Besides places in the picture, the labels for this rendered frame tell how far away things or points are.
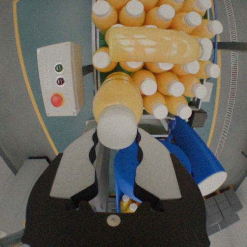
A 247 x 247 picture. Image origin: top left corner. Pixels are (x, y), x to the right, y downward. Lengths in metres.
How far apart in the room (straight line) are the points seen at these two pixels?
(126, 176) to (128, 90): 0.30
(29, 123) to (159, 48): 2.01
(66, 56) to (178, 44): 0.25
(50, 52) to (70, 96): 0.13
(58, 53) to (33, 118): 1.72
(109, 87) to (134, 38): 0.11
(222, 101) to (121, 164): 1.85
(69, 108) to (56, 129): 1.52
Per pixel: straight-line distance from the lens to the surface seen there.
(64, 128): 1.81
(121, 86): 0.16
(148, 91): 0.31
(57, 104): 0.36
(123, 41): 0.23
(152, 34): 0.24
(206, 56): 0.31
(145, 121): 0.53
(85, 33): 1.49
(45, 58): 0.37
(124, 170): 0.42
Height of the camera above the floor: 1.41
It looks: 61 degrees down
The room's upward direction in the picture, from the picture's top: 179 degrees clockwise
